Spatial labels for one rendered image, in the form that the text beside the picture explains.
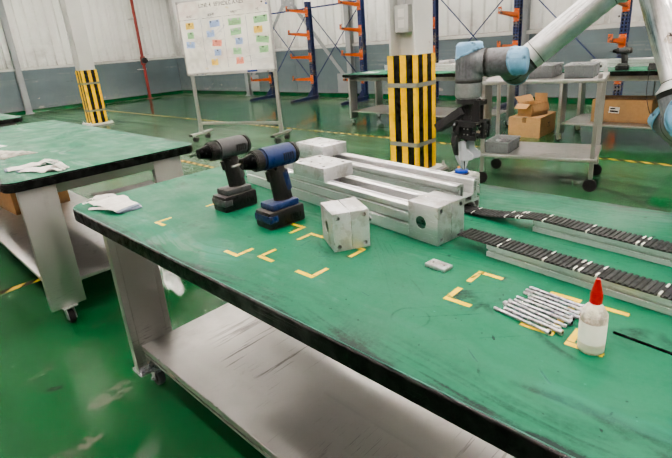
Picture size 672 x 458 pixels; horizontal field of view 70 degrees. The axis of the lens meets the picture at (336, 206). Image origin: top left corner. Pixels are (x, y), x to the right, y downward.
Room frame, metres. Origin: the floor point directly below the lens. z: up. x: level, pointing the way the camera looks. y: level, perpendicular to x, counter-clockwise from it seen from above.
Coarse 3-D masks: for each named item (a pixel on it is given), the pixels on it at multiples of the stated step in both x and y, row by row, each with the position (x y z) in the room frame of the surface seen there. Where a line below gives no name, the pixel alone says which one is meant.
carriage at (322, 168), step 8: (304, 160) 1.47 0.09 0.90; (312, 160) 1.46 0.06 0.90; (320, 160) 1.45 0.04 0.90; (328, 160) 1.44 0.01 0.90; (336, 160) 1.43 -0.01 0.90; (344, 160) 1.42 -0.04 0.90; (296, 168) 1.45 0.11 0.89; (304, 168) 1.41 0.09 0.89; (312, 168) 1.38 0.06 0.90; (320, 168) 1.35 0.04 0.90; (328, 168) 1.35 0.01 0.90; (336, 168) 1.37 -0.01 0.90; (344, 168) 1.39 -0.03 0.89; (304, 176) 1.42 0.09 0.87; (312, 176) 1.38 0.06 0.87; (320, 176) 1.35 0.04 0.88; (328, 176) 1.35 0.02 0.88; (336, 176) 1.37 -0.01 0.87
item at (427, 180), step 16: (352, 160) 1.65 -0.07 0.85; (368, 160) 1.58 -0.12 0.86; (384, 160) 1.55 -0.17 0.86; (368, 176) 1.48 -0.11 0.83; (384, 176) 1.44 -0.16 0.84; (400, 176) 1.37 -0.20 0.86; (416, 176) 1.33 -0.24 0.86; (432, 176) 1.37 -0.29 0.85; (448, 176) 1.32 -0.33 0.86; (464, 176) 1.29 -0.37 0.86; (448, 192) 1.23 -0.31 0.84; (464, 192) 1.27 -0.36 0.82
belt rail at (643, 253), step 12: (540, 228) 1.05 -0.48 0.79; (552, 228) 1.03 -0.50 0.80; (564, 228) 1.01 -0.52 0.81; (576, 240) 0.98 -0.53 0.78; (588, 240) 0.96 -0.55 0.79; (600, 240) 0.95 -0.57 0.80; (612, 240) 0.93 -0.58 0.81; (624, 252) 0.91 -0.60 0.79; (636, 252) 0.89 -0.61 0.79; (648, 252) 0.87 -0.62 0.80; (660, 252) 0.86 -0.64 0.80
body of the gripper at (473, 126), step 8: (464, 104) 1.39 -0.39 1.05; (472, 104) 1.36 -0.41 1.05; (480, 104) 1.35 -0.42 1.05; (464, 112) 1.39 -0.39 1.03; (472, 112) 1.36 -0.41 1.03; (480, 112) 1.36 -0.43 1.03; (456, 120) 1.40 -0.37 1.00; (464, 120) 1.39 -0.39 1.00; (472, 120) 1.36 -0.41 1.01; (480, 120) 1.35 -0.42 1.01; (488, 120) 1.37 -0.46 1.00; (456, 128) 1.39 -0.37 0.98; (464, 128) 1.38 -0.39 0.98; (472, 128) 1.35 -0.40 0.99; (480, 128) 1.37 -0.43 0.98; (488, 128) 1.38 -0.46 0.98; (464, 136) 1.38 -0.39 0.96; (472, 136) 1.35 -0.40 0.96; (480, 136) 1.36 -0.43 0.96; (488, 136) 1.38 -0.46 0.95
